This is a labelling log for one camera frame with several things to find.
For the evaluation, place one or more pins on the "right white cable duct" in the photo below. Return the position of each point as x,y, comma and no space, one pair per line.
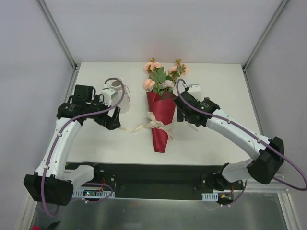
210,196

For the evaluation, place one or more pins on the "left aluminium frame post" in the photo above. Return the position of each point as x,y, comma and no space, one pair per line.
56,32

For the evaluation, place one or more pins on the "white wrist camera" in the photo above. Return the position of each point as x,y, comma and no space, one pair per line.
195,91
109,96

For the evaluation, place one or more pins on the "right aluminium frame post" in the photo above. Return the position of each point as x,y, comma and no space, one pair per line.
273,20

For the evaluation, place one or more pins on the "tall pink rose stem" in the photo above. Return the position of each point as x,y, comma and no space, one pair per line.
156,77

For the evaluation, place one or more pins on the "cream printed ribbon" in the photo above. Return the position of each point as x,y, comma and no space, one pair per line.
153,123

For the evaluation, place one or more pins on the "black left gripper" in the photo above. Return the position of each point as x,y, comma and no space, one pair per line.
111,120

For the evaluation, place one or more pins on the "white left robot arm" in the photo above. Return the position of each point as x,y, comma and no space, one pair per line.
49,183

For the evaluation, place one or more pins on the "aluminium frame post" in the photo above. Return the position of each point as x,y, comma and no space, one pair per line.
56,32
273,20

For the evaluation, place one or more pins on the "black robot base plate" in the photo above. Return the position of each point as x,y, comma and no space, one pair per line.
145,181

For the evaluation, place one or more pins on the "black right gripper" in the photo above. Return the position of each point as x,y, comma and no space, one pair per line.
180,105

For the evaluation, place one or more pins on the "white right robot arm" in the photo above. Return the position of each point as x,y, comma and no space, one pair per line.
263,163

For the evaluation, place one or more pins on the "aluminium front rail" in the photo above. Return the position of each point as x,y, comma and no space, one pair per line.
273,187

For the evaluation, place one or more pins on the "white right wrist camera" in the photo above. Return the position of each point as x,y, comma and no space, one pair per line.
195,91

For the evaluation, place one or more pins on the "left white cable duct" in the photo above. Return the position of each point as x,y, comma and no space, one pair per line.
92,193

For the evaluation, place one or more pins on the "white cable duct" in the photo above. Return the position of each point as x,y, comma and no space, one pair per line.
92,193
210,196

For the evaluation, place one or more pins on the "dark red wrapping paper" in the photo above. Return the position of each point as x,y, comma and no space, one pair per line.
163,109

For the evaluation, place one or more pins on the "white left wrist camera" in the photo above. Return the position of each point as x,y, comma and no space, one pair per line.
109,96

